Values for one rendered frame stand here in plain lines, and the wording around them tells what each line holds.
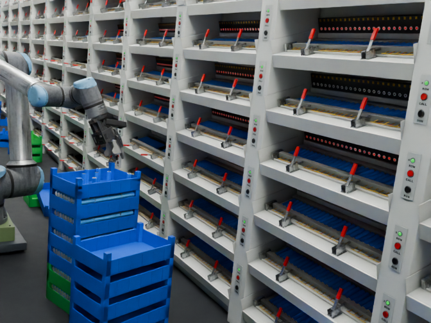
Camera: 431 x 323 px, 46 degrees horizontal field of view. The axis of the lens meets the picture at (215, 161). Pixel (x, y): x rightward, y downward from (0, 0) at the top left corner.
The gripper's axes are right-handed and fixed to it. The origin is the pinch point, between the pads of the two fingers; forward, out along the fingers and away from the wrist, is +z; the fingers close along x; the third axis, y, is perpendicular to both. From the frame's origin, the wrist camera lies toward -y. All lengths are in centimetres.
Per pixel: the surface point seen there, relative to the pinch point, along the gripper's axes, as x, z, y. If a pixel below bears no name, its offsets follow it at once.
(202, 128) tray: 23.3, 3.3, -32.7
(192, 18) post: 27, -45, -51
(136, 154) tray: -41, 12, -48
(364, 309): 105, 58, 26
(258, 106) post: 72, -5, -9
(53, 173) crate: -2.6, -6.7, 33.0
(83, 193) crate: 13.3, 2.5, 35.5
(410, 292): 125, 45, 35
